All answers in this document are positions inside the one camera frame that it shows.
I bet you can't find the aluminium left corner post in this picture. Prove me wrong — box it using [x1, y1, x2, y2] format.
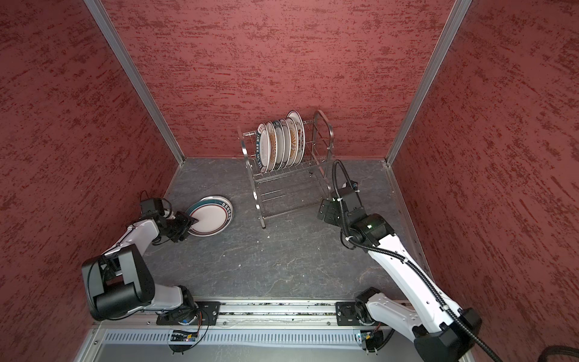
[84, 0, 186, 167]

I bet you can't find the aluminium right corner post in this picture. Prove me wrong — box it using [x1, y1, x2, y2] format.
[385, 0, 472, 167]

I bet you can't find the aluminium corner post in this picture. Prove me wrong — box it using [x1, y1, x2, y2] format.
[385, 0, 472, 167]
[84, 0, 186, 167]

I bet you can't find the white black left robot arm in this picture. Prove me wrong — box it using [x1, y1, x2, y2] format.
[81, 212, 202, 325]

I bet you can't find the white plate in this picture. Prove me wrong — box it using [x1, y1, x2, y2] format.
[274, 119, 290, 170]
[185, 195, 233, 237]
[265, 122, 277, 172]
[285, 118, 298, 167]
[273, 120, 284, 170]
[288, 110, 305, 165]
[256, 123, 271, 173]

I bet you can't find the black cable bottom right corner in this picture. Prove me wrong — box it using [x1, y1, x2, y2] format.
[536, 345, 579, 362]

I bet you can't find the black corrugated right cable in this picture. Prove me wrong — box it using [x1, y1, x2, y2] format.
[331, 159, 503, 362]

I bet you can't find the right small circuit board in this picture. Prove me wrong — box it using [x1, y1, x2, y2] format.
[357, 330, 384, 353]

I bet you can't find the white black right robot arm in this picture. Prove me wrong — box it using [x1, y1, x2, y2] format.
[318, 186, 482, 361]

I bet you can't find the stainless steel dish rack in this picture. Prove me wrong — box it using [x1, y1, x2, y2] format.
[238, 110, 335, 228]

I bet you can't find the left small circuit board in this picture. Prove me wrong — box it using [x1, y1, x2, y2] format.
[170, 330, 199, 343]

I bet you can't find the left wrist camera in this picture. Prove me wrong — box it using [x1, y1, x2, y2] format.
[140, 198, 173, 219]

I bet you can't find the small circuit board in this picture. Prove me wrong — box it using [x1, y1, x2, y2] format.
[170, 330, 199, 343]
[357, 330, 384, 353]

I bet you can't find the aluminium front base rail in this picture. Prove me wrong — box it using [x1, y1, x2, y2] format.
[81, 300, 396, 360]

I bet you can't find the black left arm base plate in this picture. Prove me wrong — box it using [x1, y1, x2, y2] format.
[156, 301, 222, 327]

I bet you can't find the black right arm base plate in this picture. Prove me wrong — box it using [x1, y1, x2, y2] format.
[335, 302, 377, 327]

